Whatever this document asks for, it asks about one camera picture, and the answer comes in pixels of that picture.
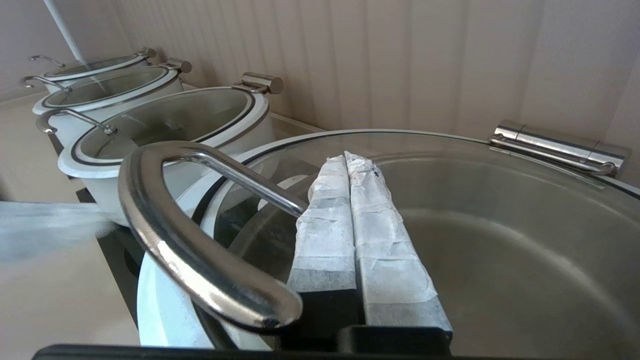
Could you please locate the white pot steel interior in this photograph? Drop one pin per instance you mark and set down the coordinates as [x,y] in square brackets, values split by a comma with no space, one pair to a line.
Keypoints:
[525,280]
[54,86]
[100,195]
[82,132]

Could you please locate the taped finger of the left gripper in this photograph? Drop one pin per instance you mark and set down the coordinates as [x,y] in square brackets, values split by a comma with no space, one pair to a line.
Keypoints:
[55,232]

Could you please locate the white support pole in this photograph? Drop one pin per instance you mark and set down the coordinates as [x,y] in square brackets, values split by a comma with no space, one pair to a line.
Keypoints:
[62,30]

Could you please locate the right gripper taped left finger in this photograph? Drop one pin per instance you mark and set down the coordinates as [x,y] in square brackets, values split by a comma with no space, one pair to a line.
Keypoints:
[325,250]

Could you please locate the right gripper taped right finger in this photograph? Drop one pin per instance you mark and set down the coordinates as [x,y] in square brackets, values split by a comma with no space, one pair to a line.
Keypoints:
[390,270]

